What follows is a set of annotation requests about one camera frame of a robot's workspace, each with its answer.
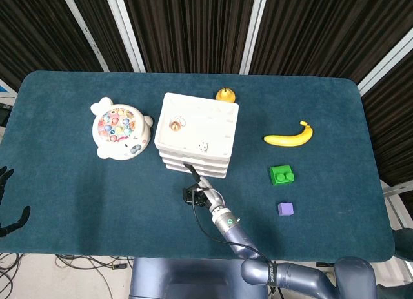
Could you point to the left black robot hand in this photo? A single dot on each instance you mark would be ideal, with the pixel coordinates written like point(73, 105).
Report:
point(4, 179)

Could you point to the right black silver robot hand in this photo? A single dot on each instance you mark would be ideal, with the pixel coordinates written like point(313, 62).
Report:
point(209, 195)

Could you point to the clear plastic drawer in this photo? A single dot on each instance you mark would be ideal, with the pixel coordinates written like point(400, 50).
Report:
point(213, 169)

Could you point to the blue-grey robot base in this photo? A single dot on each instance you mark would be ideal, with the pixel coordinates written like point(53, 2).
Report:
point(180, 279)

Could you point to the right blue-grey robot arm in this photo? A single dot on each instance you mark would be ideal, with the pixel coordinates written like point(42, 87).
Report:
point(238, 239)

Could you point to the white plastic drawer organizer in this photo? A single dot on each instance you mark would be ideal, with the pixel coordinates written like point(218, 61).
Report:
point(200, 124)

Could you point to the white die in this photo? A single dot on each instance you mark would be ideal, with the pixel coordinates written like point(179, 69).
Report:
point(203, 146)

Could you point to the green building block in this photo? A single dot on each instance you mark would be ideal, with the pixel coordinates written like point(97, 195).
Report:
point(282, 176)

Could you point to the purple cube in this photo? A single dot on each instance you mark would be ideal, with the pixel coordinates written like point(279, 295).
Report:
point(286, 209)

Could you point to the small gold bell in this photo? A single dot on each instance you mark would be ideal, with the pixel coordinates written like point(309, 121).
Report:
point(174, 125)

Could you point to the white blue sign board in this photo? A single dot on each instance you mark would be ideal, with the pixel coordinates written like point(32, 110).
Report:
point(4, 90)

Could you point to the teal table cloth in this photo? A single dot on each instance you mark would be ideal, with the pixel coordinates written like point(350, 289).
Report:
point(96, 199)

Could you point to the yellow banana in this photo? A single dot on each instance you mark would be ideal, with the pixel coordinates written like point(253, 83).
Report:
point(290, 139)

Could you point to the yellow pear toy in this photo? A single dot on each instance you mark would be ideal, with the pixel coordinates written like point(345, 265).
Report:
point(225, 95)

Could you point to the white fishing game toy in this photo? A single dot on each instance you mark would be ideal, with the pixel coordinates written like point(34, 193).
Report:
point(119, 131)

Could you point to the black power adapter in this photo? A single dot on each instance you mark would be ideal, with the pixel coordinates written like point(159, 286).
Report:
point(118, 266)

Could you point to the black bar under table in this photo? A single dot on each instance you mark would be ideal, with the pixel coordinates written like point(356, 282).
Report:
point(326, 264)

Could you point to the person in dark clothes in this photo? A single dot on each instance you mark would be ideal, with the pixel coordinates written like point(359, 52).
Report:
point(405, 244)

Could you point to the white partition post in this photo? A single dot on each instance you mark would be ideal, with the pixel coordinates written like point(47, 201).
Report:
point(126, 31)
point(254, 31)
point(85, 31)
point(387, 65)

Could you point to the white metal rack frame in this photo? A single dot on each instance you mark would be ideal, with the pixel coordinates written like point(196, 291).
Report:
point(395, 190)

